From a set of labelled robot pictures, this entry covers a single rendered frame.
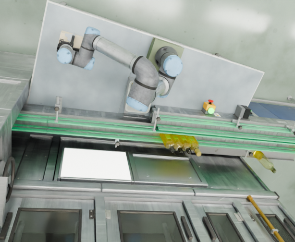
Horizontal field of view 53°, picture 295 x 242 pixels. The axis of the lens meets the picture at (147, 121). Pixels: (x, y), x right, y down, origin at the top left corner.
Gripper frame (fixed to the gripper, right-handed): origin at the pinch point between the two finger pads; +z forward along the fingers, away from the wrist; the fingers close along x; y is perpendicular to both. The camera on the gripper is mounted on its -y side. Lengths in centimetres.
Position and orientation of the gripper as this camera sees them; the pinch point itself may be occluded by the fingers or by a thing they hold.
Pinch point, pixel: (72, 44)
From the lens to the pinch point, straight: 194.3
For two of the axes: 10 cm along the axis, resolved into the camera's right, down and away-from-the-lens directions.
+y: -9.3, -2.3, -2.8
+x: -3.2, 8.8, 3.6
